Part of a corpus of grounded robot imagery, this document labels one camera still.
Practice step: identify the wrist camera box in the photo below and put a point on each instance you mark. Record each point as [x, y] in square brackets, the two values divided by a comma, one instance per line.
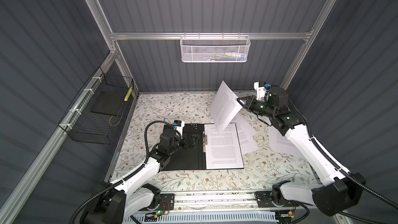
[178, 124]
[262, 90]

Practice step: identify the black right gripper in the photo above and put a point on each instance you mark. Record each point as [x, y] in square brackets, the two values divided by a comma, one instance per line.
[251, 99]

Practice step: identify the black pad in basket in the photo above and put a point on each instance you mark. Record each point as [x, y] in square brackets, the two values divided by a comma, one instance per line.
[109, 104]

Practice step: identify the yellow marker in basket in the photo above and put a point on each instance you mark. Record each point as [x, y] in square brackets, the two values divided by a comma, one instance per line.
[126, 98]

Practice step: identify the orange folder black inside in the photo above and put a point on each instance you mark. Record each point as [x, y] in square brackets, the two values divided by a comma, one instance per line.
[189, 159]

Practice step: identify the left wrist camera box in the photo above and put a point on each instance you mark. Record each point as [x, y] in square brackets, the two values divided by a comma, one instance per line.
[178, 124]

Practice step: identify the floral table mat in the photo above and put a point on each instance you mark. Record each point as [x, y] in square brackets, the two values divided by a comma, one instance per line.
[262, 168]

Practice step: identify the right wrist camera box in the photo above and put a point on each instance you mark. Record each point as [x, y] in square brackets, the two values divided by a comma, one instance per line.
[262, 90]

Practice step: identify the markers in white basket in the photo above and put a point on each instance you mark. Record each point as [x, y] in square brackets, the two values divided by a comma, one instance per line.
[229, 56]

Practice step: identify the white vented panel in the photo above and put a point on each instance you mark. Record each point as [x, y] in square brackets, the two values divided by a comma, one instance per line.
[242, 217]

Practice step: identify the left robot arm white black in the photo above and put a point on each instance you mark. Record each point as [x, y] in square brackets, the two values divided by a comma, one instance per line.
[152, 165]

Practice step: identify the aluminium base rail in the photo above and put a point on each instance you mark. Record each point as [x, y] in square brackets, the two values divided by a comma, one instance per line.
[211, 199]

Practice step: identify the white wire mesh basket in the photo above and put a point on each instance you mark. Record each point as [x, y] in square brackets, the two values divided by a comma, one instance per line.
[196, 50]

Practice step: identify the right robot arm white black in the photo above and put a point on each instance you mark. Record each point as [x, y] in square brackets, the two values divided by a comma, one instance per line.
[339, 189]

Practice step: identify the aluminium frame crossbar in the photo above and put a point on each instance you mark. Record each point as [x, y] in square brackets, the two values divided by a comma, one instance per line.
[198, 35]

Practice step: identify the aluminium frame post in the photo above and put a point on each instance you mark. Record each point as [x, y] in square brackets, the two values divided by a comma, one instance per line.
[307, 43]
[106, 31]

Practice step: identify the white printed sheets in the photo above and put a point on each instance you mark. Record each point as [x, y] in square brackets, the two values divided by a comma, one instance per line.
[224, 107]

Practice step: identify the black wire basket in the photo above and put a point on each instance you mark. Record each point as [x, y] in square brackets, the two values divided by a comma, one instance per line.
[99, 114]

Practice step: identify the aluminium frame post left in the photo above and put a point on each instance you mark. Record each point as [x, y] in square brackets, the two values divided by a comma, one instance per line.
[106, 31]

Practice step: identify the aluminium frame post right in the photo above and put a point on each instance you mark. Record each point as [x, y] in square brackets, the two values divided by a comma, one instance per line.
[307, 43]

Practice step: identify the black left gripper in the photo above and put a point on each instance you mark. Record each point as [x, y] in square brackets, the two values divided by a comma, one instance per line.
[192, 143]

